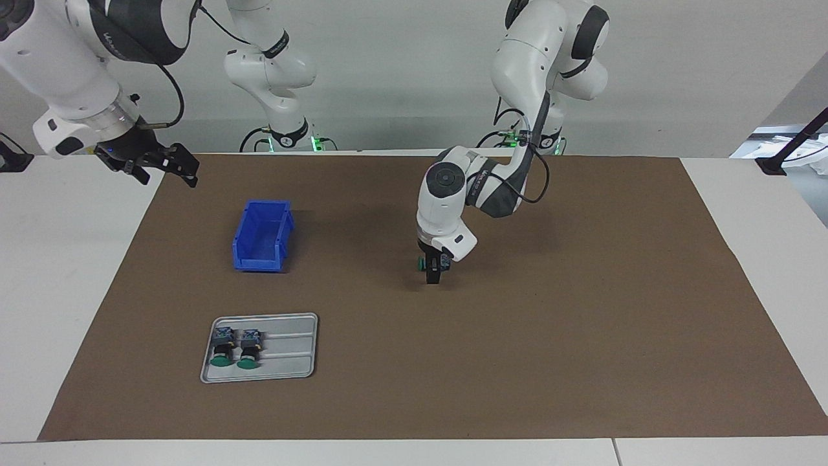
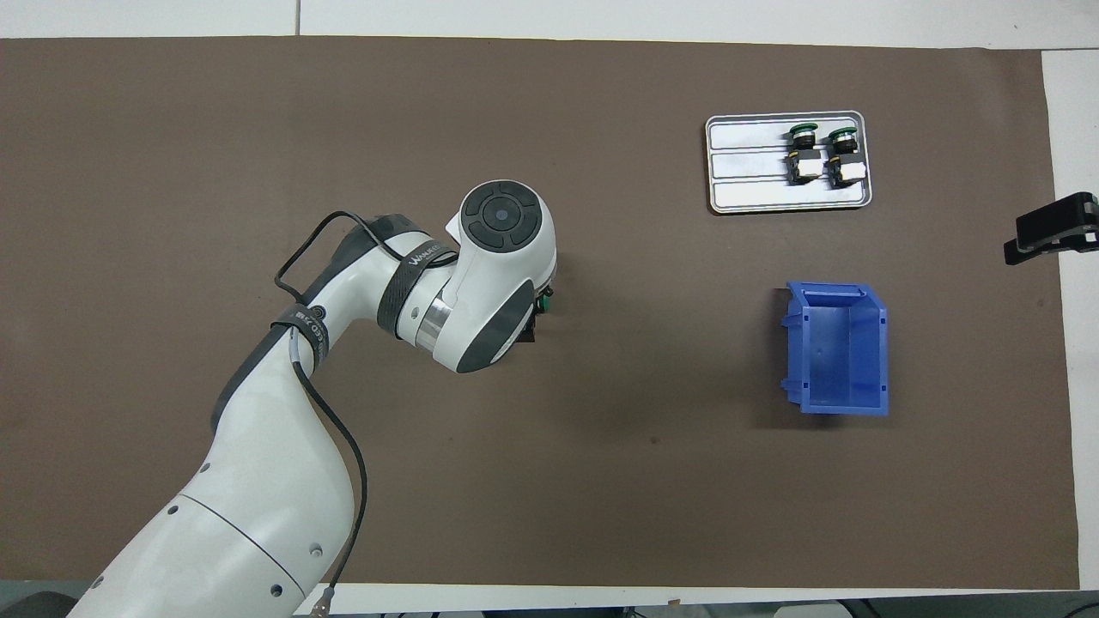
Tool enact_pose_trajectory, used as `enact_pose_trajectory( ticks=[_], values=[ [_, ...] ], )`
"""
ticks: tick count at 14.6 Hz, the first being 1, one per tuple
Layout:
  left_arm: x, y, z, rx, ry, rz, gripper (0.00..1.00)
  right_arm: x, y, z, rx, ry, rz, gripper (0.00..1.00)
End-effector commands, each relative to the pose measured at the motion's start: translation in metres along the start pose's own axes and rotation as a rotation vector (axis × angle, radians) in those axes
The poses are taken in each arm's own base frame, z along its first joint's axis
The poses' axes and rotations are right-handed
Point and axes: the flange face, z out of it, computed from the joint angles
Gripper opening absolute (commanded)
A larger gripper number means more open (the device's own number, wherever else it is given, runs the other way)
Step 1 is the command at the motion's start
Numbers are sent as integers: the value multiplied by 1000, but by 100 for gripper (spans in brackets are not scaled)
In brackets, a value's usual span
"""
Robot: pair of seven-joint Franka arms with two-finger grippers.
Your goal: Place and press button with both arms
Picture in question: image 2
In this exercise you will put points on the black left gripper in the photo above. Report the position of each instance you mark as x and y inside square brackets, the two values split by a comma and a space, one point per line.
[525, 330]

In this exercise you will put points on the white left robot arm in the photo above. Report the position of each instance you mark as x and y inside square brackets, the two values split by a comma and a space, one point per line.
[258, 481]

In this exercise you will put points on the blue plastic storage bin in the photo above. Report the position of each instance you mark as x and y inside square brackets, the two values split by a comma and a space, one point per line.
[837, 352]

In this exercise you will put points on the grey metal tray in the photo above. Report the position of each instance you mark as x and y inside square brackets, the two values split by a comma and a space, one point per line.
[747, 163]

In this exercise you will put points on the brown paper table mat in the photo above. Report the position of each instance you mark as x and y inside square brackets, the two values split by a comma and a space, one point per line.
[258, 129]

